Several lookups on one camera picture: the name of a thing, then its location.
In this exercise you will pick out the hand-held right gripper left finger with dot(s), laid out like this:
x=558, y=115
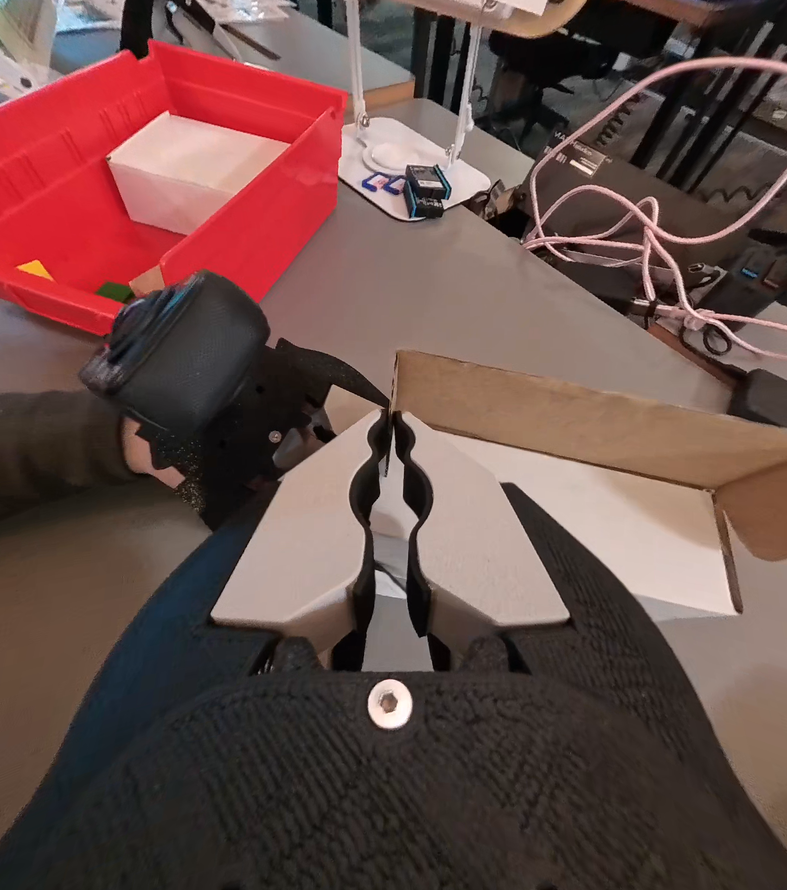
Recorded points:
x=296, y=556

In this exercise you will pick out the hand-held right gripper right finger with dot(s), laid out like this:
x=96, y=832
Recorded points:
x=490, y=556

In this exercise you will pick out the white cardboard box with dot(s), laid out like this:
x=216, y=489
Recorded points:
x=184, y=174
x=609, y=514

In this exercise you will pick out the red plastic bin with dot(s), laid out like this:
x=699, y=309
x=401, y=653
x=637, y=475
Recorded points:
x=38, y=188

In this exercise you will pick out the person's left forearm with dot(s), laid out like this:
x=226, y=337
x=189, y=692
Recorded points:
x=31, y=452

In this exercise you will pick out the person's left hand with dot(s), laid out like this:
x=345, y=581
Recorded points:
x=134, y=448

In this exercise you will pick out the green cube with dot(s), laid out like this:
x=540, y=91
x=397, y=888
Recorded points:
x=115, y=290

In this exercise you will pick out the yellow cube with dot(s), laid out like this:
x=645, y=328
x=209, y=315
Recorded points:
x=35, y=270

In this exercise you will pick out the blue memory card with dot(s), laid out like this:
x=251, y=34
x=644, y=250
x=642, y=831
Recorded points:
x=394, y=185
x=372, y=182

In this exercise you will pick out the black battery with blue label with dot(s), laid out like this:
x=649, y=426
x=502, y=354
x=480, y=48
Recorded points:
x=424, y=207
x=428, y=179

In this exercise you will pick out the white desk stand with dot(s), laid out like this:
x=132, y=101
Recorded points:
x=393, y=154

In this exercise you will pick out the grey background table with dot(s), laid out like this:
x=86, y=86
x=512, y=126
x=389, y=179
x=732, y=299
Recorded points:
x=296, y=55

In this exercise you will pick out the black power adapter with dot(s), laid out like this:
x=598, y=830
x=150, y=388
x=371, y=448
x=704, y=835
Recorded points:
x=783, y=403

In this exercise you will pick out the black usb hub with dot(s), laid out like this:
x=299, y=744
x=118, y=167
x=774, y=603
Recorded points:
x=734, y=288

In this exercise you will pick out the dark grey equipment case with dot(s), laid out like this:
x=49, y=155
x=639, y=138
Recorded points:
x=616, y=201

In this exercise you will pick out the black office chair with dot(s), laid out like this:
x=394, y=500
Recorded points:
x=546, y=62

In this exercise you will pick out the dark table with wooden top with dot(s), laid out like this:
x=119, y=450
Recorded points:
x=678, y=8

